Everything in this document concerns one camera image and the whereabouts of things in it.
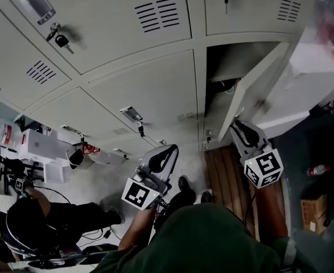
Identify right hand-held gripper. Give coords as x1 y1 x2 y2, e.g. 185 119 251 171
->
228 120 284 190

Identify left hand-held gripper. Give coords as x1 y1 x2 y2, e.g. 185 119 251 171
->
120 144 180 212

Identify grey metal locker door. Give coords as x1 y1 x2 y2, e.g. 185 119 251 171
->
217 40 292 143
80 49 199 149

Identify beige metal locker bank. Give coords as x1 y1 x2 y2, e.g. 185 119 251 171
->
0 0 323 159

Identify person's right forearm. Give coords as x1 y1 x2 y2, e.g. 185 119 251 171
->
253 182 288 240

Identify person's left forearm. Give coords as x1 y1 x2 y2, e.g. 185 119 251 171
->
117 206 158 251

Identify person's left black shoe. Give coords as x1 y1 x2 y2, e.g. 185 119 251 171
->
178 176 191 193

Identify black waist device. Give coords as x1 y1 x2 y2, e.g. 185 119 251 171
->
154 198 170 213

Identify person's black trousers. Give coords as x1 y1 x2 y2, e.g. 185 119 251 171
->
152 188 197 233

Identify wooden slat platform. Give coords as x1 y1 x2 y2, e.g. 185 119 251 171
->
203 145 287 243

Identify plastic bottle red label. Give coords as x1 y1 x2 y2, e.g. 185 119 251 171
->
306 165 332 177

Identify white waste bin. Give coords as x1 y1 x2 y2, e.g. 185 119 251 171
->
66 148 95 171

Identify person's green shirt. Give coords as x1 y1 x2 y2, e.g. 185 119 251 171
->
89 202 318 273

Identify brown cardboard box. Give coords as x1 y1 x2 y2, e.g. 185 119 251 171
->
300 193 331 235

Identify small white box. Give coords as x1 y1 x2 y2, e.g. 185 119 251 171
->
43 160 68 184

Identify large white box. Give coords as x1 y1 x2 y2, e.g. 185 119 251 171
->
18 128 71 164

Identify white jug red label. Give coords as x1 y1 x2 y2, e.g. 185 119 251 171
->
0 112 24 153

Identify clear water jug red handle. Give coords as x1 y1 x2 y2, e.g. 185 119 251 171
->
83 142 126 169

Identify white thin cable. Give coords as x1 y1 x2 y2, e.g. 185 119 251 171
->
219 80 236 94

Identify black floor cable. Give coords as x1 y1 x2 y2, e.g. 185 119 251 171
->
77 226 122 241

